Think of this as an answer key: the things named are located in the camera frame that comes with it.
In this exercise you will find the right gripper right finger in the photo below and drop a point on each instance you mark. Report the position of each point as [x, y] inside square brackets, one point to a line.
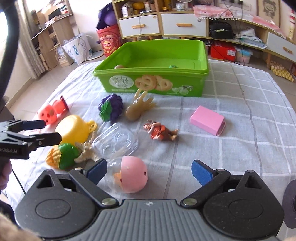
[212, 181]

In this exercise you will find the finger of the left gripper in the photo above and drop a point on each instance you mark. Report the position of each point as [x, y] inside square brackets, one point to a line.
[43, 139]
[21, 125]

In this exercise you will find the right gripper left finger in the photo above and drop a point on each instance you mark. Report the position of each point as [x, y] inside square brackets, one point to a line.
[87, 180]

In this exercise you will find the beige skeleton hand toy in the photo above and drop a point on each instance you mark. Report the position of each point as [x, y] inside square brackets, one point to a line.
[87, 151]

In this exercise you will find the orange rubber pig toy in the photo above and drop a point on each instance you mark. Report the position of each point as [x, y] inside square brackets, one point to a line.
[50, 113]

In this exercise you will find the toy corn cob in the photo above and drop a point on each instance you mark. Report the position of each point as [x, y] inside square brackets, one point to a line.
[62, 156]

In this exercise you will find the yellow toy bowl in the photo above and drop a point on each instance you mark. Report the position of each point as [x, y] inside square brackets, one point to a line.
[73, 129]

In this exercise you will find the clear plastic lens case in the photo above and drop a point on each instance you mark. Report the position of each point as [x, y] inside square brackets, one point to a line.
[116, 141]

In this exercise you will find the pink rectangular block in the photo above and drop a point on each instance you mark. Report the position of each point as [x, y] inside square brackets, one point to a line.
[208, 120]

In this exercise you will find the orange cartoon figurine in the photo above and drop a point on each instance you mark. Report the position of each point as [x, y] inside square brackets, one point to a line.
[160, 132]

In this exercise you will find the grey checked tablecloth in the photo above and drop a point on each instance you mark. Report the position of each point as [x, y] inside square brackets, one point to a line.
[259, 135]

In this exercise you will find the purple toy grape bunch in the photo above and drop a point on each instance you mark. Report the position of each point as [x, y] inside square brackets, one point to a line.
[110, 108]

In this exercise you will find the tan rubber toy hand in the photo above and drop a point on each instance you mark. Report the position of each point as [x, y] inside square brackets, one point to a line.
[139, 105]

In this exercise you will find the white paper shopping bag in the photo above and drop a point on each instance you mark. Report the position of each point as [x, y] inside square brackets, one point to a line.
[78, 48]

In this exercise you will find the wooden desk shelf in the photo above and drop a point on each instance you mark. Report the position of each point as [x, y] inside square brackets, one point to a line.
[55, 28]

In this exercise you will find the green plastic storage box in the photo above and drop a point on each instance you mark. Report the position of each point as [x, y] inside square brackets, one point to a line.
[145, 65]

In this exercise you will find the red box under cabinet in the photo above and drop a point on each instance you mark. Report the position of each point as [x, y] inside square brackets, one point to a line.
[223, 51]

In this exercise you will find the red printed bucket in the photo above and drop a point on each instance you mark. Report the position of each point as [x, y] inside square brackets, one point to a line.
[110, 39]

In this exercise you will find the egg tray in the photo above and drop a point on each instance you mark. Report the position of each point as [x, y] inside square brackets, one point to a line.
[281, 71]

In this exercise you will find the purple plush toy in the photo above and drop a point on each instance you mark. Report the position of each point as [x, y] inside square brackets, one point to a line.
[106, 17]

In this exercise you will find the black bag on shelf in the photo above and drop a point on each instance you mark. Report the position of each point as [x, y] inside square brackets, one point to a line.
[221, 30]

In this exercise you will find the long low tv cabinet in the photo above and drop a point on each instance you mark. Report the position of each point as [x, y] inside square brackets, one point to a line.
[253, 36]

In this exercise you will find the white drawer cabinet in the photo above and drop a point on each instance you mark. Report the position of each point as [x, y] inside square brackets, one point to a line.
[163, 20]

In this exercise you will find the pink cloth runner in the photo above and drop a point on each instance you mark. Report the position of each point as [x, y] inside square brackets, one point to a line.
[215, 13]

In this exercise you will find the framed cartoon girl picture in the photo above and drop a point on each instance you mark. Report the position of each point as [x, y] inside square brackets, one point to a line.
[269, 10]

